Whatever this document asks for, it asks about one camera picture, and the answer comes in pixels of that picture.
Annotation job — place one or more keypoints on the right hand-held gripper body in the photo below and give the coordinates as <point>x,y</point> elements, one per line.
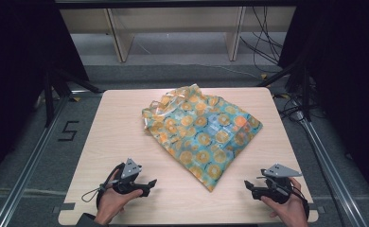
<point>275,186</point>

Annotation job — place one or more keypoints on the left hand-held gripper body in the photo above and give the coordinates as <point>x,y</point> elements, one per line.
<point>127,181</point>

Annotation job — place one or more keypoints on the teal orange-patterned plastic bag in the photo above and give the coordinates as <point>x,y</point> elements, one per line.
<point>201,129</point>

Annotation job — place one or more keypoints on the person's left hand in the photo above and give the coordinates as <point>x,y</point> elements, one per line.
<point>113,203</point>

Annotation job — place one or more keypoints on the person's right hand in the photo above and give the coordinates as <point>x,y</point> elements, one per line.
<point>288,211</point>

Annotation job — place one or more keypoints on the black tape strip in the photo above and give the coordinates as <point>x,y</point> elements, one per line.
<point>315,208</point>
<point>64,207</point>

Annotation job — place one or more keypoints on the black metal stand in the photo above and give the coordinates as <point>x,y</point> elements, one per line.
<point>49,97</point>
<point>305,94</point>

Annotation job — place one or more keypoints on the black curtain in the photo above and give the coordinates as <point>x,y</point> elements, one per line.
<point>18,78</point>
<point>349,78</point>

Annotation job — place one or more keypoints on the aluminium floor rail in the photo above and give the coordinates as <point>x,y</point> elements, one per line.
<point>28,170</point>
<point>334,176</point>

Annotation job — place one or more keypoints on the black overhead frame bar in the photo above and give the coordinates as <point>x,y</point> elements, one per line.
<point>173,3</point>

